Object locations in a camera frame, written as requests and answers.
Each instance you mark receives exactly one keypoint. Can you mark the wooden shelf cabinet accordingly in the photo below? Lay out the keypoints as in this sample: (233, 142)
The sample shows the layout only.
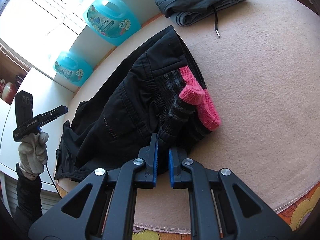
(12, 69)

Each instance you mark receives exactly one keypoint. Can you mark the red white ceramic jar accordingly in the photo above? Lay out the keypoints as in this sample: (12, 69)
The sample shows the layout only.
(8, 92)

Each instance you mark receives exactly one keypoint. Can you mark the beige towel mat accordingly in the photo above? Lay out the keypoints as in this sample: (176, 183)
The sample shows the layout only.
(263, 78)

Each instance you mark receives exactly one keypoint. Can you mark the black pants pink waistband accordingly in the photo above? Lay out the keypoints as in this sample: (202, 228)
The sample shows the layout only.
(157, 89)

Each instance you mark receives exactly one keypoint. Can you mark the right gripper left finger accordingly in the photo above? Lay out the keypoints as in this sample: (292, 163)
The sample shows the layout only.
(102, 206)

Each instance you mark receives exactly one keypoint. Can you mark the left white gloved hand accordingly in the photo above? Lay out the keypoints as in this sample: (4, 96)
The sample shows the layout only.
(33, 154)

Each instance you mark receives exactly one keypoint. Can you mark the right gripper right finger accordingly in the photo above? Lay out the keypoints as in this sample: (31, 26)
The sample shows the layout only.
(221, 205)

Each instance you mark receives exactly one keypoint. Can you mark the left black sleeve forearm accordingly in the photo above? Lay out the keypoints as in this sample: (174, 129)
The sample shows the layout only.
(29, 208)

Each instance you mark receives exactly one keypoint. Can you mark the small blue detergent jug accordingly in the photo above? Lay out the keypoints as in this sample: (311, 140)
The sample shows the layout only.
(73, 68)

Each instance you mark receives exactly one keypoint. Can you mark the folded grey pants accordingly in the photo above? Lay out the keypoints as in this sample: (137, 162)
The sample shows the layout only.
(188, 18)

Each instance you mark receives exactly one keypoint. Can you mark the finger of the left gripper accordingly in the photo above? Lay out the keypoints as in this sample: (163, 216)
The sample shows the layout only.
(52, 115)

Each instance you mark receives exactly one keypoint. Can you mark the orange floral bed sheet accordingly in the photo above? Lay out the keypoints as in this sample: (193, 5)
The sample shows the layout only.
(294, 215)

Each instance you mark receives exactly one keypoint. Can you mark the large blue detergent jug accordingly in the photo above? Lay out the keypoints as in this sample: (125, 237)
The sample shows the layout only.
(112, 20)

